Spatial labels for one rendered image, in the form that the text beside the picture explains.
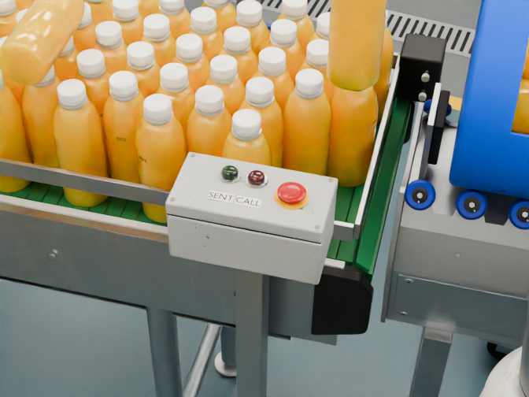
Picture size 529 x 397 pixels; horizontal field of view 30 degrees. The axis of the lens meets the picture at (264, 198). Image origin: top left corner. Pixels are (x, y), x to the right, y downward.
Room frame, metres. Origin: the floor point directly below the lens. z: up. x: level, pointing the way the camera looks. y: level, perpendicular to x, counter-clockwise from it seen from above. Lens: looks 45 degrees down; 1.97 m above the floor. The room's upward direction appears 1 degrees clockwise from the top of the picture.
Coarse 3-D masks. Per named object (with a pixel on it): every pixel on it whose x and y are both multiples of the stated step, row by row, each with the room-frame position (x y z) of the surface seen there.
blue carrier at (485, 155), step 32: (512, 0) 1.12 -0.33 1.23; (480, 32) 1.06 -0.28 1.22; (512, 32) 1.06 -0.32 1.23; (480, 64) 1.02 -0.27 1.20; (512, 64) 1.02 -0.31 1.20; (480, 96) 0.99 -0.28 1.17; (512, 96) 0.99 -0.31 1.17; (480, 128) 0.97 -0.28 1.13; (480, 160) 0.97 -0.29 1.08; (512, 160) 0.96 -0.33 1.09; (512, 192) 0.97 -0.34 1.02
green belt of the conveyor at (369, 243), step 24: (408, 120) 1.29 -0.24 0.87; (384, 144) 1.20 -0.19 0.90; (384, 168) 1.15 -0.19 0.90; (0, 192) 1.08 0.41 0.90; (24, 192) 1.08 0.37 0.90; (48, 192) 1.08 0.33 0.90; (336, 192) 1.09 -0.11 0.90; (360, 192) 1.09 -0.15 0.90; (384, 192) 1.10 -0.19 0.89; (120, 216) 1.03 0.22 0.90; (144, 216) 1.03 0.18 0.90; (336, 216) 1.04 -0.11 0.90; (384, 216) 1.06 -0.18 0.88; (336, 240) 0.99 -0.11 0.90; (360, 240) 0.99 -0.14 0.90; (360, 264) 0.94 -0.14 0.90
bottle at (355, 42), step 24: (336, 0) 1.04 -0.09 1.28; (360, 0) 1.03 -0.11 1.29; (384, 0) 1.04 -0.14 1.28; (336, 24) 1.04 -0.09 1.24; (360, 24) 1.03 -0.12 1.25; (384, 24) 1.05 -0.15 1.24; (336, 48) 1.04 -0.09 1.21; (360, 48) 1.02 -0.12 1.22; (336, 72) 1.03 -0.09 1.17; (360, 72) 1.02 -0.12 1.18
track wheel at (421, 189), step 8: (416, 184) 1.03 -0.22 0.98; (424, 184) 1.02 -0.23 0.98; (408, 192) 1.02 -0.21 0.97; (416, 192) 1.02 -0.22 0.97; (424, 192) 1.02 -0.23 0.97; (432, 192) 1.02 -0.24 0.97; (408, 200) 1.01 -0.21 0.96; (416, 200) 1.01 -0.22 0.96; (424, 200) 1.01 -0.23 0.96; (432, 200) 1.01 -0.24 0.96; (416, 208) 1.00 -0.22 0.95; (424, 208) 1.00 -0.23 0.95
